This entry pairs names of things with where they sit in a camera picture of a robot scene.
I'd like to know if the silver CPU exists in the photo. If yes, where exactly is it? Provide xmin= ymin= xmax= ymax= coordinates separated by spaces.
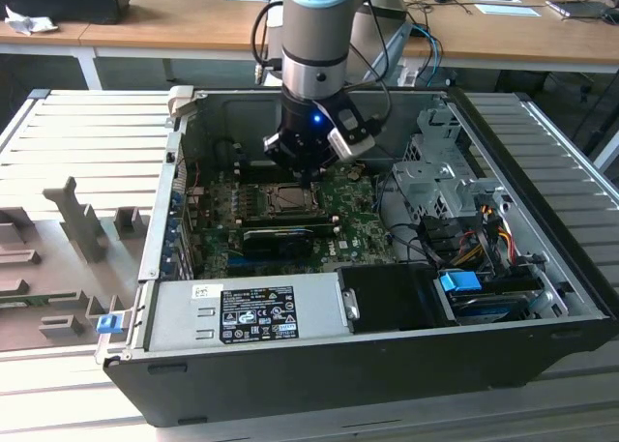
xmin=274 ymin=186 xmax=311 ymax=209

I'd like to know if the metal socket cover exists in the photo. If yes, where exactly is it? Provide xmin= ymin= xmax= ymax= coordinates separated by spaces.
xmin=261 ymin=182 xmax=324 ymax=219

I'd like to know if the CPU socket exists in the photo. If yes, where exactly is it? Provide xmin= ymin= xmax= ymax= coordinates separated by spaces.
xmin=251 ymin=180 xmax=326 ymax=220

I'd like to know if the blue expansion slot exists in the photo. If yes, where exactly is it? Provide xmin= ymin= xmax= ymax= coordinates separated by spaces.
xmin=226 ymin=252 xmax=272 ymax=275

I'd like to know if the green motherboard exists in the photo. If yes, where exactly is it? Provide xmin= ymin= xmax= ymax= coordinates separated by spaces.
xmin=186 ymin=163 xmax=402 ymax=281

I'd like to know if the black graphics card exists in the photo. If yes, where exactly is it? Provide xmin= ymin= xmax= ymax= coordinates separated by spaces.
xmin=240 ymin=227 xmax=314 ymax=260

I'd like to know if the grey metal disk bay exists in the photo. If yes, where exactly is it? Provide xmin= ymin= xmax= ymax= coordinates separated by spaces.
xmin=390 ymin=103 xmax=514 ymax=230

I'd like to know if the pale blue teach pendant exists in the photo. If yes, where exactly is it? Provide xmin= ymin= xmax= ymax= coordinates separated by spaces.
xmin=362 ymin=23 xmax=413 ymax=84

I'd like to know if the beige case latch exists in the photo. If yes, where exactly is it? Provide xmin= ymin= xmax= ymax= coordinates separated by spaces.
xmin=167 ymin=86 xmax=195 ymax=119

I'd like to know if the blue disk carrier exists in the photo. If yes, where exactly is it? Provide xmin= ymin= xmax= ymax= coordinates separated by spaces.
xmin=437 ymin=270 xmax=484 ymax=297

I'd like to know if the grey power supply unit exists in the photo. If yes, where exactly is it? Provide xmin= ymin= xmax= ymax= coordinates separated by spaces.
xmin=147 ymin=272 xmax=349 ymax=354

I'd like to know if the pale blue sheet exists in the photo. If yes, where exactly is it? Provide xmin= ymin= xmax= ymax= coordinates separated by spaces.
xmin=475 ymin=3 xmax=544 ymax=18

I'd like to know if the hard disk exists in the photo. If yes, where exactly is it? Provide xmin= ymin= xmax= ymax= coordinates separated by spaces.
xmin=442 ymin=290 xmax=531 ymax=326

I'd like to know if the black PC case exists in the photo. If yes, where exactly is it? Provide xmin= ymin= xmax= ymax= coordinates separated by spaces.
xmin=94 ymin=86 xmax=619 ymax=428

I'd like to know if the grey parts rack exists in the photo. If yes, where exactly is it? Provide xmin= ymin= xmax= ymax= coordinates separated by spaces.
xmin=0 ymin=175 xmax=151 ymax=354

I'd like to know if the grey tablet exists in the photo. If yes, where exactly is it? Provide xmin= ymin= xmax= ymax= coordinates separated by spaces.
xmin=545 ymin=0 xmax=614 ymax=21

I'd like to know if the crumpled white paper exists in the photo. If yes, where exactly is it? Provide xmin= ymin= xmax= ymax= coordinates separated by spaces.
xmin=3 ymin=4 xmax=60 ymax=37

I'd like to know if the green RAM stick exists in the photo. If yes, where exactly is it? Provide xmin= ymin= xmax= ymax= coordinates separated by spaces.
xmin=0 ymin=292 xmax=78 ymax=308

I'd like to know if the black camera bracket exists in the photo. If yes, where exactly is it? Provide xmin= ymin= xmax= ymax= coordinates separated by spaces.
xmin=262 ymin=131 xmax=292 ymax=166

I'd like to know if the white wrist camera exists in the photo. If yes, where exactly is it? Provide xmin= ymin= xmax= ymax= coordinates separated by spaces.
xmin=327 ymin=105 xmax=377 ymax=162

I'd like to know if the thin red wire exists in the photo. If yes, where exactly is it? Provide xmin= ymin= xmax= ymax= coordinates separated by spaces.
xmin=187 ymin=162 xmax=205 ymax=194

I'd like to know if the thin blue cable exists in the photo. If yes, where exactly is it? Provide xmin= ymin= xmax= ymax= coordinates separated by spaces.
xmin=409 ymin=23 xmax=444 ymax=88

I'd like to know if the black cable bundle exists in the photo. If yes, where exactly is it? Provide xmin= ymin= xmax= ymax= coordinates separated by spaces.
xmin=376 ymin=170 xmax=468 ymax=272

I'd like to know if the orange wire bundle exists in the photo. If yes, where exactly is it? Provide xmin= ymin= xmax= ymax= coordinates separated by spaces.
xmin=454 ymin=246 xmax=487 ymax=267

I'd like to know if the yellow red wire bundle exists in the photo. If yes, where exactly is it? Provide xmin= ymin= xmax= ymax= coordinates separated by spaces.
xmin=497 ymin=221 xmax=516 ymax=262

